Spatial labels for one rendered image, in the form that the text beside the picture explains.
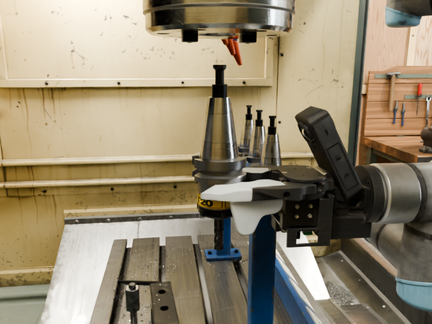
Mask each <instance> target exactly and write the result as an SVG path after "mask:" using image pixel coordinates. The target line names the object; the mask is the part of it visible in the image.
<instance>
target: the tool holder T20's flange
mask: <svg viewBox="0 0 432 324"><path fill-rule="evenodd" d="M192 164H193V165H194V168H196V169H195V170H194V171H193V172H192V177H194V181H197V182H199V183H204V184H209V185H230V184H235V183H240V182H243V181H244V180H246V172H244V171H242V169H243V168H245V167H246V164H247V157H243V154H242V153H238V158H237V159H232V160H225V161H214V160H207V159H203V158H201V157H200V152H199V153H196V154H194V155H192Z"/></svg>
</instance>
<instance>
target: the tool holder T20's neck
mask: <svg viewBox="0 0 432 324"><path fill-rule="evenodd" d="M213 185H214V184H204V183H199V182H198V194H199V195H201V193H203V192H204V191H205V190H207V189H209V188H210V187H212V186H213ZM198 205H199V204H198ZM199 206H200V207H201V208H204V209H207V210H217V211H222V210H230V208H227V209H212V208H205V207H203V206H201V205H199Z"/></svg>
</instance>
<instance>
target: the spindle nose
mask: <svg viewBox="0 0 432 324"><path fill-rule="evenodd" d="M142 5H143V15H144V16H145V30H146V31H147V32H148V33H149V34H150V35H153V36H158V37H169V38H178V39H181V34H183V33H198V39H239V35H256V38H257V39H259V38H269V37H280V36H284V35H288V34H290V33H291V32H292V31H293V19H294V15H295V14H296V0H142Z"/></svg>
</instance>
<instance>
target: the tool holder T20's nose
mask: <svg viewBox="0 0 432 324"><path fill-rule="evenodd" d="M197 209H198V212H199V213H200V216H203V217H207V218H209V219H228V218H231V217H233V216H232V213H231V210H222V211H217V210H207V209H204V208H201V207H200V206H199V205H198V203H197Z"/></svg>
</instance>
